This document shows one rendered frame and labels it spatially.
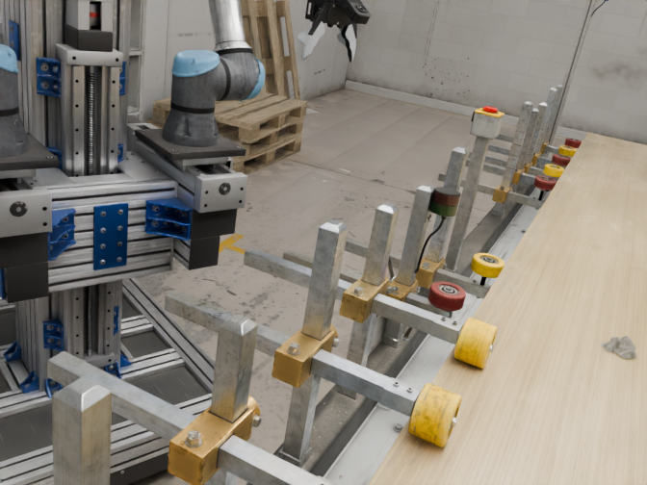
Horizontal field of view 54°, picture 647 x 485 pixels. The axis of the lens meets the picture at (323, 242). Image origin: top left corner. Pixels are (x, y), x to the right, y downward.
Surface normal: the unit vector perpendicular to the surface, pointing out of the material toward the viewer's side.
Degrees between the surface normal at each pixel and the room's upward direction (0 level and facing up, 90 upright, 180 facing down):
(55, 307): 90
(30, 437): 0
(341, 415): 0
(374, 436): 0
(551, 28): 90
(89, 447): 90
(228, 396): 90
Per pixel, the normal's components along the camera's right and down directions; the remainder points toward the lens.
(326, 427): 0.15, -0.91
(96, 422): 0.88, 0.30
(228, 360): -0.44, 0.30
